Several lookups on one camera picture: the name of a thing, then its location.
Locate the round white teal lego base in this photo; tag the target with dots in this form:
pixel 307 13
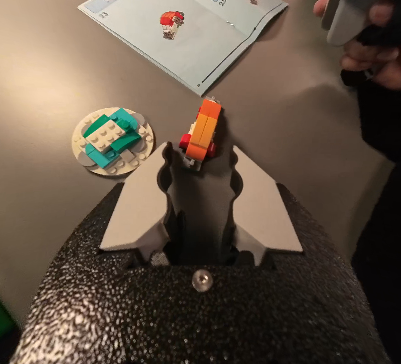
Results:
pixel 109 138

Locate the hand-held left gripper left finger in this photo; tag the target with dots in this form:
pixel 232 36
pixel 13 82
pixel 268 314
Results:
pixel 134 210

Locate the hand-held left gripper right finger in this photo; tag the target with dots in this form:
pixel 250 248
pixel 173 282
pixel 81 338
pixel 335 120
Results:
pixel 266 213

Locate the person's right hand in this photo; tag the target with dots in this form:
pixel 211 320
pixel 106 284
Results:
pixel 379 63

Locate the orange red lego model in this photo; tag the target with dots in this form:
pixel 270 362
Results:
pixel 200 132

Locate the lego instruction booklet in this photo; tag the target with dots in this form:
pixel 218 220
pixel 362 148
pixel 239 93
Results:
pixel 188 41

